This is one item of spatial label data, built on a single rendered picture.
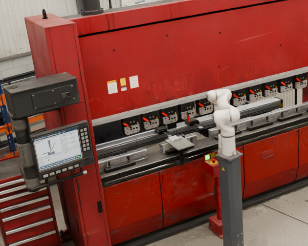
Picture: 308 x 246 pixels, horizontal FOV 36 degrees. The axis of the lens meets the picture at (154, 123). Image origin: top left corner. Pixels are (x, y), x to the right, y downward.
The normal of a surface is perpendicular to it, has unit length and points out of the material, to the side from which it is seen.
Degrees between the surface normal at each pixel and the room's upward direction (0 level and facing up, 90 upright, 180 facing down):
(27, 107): 90
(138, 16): 90
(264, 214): 0
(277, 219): 0
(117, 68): 90
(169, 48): 90
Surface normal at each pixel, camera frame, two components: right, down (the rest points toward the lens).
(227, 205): -0.77, 0.30
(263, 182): 0.43, 0.49
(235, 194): 0.63, 0.22
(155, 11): 0.42, 0.29
